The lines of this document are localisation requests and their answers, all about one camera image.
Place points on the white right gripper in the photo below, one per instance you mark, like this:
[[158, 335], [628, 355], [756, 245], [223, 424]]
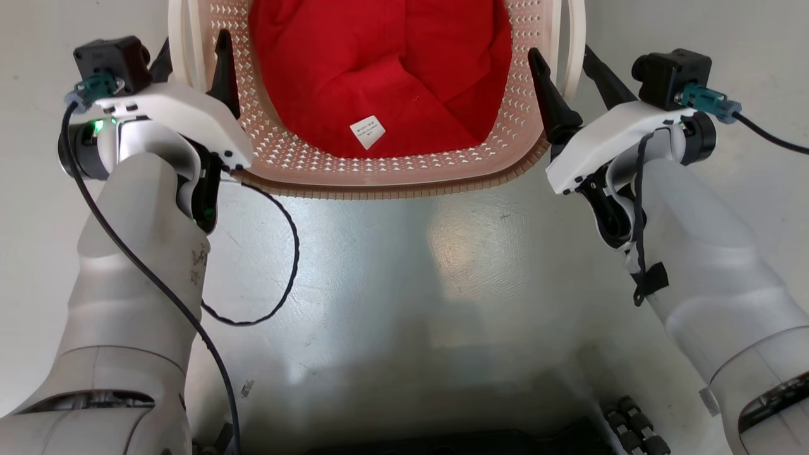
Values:
[[613, 136]]

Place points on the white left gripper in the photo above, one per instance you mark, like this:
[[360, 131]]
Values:
[[189, 114]]

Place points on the pink perforated laundry basket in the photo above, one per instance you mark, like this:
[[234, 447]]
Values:
[[392, 174]]

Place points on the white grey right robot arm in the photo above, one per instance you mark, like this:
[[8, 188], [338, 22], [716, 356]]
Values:
[[708, 265]]

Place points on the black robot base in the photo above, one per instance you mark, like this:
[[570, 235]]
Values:
[[474, 443]]

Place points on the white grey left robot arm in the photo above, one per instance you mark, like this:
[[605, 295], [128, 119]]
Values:
[[126, 284]]

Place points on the white garment care label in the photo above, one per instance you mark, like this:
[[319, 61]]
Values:
[[368, 132]]

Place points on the red garment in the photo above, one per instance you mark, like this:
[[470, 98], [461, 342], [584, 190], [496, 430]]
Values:
[[379, 63]]

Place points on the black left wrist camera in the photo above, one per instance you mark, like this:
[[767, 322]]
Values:
[[114, 57]]

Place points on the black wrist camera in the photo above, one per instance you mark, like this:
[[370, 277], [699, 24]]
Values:
[[114, 57], [670, 76]]

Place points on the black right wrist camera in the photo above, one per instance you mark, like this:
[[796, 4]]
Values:
[[670, 76]]

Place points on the teal left camera connector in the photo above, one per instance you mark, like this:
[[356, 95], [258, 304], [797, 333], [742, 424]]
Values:
[[95, 87]]

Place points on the teal camera connector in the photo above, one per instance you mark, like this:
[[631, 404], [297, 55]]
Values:
[[95, 87], [708, 101]]

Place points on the teal right camera connector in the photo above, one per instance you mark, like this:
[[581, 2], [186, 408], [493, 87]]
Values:
[[708, 101]]

